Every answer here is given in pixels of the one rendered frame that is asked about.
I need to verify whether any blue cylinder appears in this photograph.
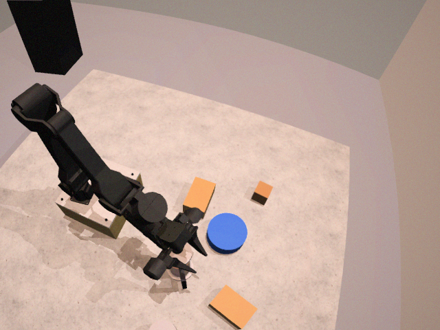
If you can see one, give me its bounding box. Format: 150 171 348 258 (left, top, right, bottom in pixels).
206 213 248 254

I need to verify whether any french press coffee maker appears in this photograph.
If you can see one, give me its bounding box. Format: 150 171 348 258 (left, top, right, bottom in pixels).
167 243 193 289

